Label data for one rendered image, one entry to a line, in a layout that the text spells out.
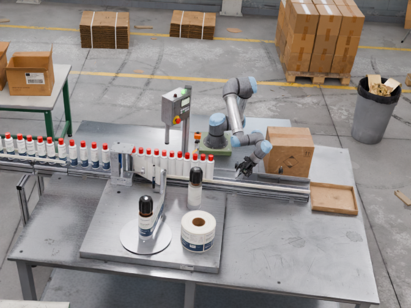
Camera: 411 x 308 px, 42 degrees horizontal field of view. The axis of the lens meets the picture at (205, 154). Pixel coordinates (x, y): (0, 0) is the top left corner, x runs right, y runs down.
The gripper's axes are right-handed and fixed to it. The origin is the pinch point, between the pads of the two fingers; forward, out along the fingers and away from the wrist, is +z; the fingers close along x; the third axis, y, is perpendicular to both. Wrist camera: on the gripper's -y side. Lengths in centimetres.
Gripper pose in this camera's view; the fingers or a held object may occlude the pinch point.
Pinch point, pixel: (236, 176)
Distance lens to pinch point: 363.1
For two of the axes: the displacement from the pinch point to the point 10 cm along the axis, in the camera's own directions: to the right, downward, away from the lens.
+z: -5.5, 6.5, 5.2
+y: -1.0, 5.7, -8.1
